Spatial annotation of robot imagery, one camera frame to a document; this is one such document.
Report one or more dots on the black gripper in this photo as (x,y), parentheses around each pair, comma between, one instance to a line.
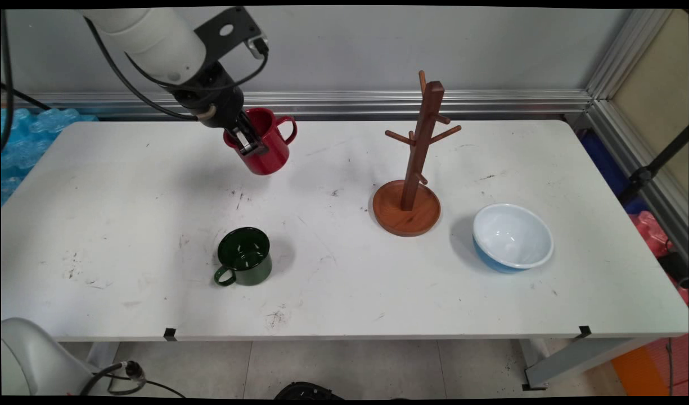
(215,95)

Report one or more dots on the red enamel mug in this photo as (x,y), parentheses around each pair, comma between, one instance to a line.
(271,157)

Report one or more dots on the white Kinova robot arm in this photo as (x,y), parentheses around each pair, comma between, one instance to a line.
(147,39)

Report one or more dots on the dark green enamel mug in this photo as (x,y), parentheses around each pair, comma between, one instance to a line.
(248,270)

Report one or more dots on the wooden mug tree stand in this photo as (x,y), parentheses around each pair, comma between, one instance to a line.
(406,216)

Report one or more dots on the black tape strip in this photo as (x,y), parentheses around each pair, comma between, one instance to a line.
(584,332)
(170,334)

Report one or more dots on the light blue foam stack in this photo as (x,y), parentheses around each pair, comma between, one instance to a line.
(23,140)

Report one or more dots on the grey table leg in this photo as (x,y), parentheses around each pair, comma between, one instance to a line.
(575,360)
(102,354)

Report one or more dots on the light blue mug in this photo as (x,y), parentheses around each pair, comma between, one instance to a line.
(513,233)

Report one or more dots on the grey white machine housing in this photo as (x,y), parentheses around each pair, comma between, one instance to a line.
(35,360)

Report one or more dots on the dark blue foam block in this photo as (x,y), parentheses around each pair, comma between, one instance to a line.
(603,163)

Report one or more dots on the black tripod pole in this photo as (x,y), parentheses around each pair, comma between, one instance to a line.
(642,174)

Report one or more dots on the black floor device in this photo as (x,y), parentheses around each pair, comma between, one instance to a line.
(673,267)

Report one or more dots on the orange floor mat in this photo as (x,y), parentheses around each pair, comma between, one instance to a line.
(636,371)

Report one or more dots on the pink floor mat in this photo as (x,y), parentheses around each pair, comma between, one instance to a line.
(680,365)

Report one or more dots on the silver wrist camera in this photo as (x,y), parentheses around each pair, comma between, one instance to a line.
(258,48)

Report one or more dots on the aluminium frame rail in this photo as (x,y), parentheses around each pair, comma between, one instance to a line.
(614,126)
(350,101)

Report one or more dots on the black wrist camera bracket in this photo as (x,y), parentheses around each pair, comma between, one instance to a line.
(243,22)

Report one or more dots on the aluminium frame post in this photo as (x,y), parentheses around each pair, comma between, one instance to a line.
(631,53)

